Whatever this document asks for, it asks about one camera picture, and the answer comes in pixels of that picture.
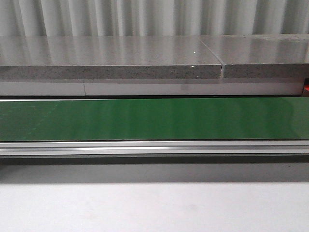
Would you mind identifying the green conveyor belt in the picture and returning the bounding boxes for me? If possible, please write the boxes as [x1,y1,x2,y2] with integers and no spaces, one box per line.
[0,97,309,142]

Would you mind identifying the grey stone counter slab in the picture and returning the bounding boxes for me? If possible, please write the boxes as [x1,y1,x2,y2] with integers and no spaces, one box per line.
[0,36,221,80]

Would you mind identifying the grey right counter slab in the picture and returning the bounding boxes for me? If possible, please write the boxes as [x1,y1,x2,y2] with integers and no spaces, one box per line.
[200,34,309,79]

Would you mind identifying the grey pleated curtain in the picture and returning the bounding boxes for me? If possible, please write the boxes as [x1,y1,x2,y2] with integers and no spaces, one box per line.
[0,0,309,36]

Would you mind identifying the aluminium conveyor frame rail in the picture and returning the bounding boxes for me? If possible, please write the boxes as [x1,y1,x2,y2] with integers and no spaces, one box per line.
[0,140,309,158]

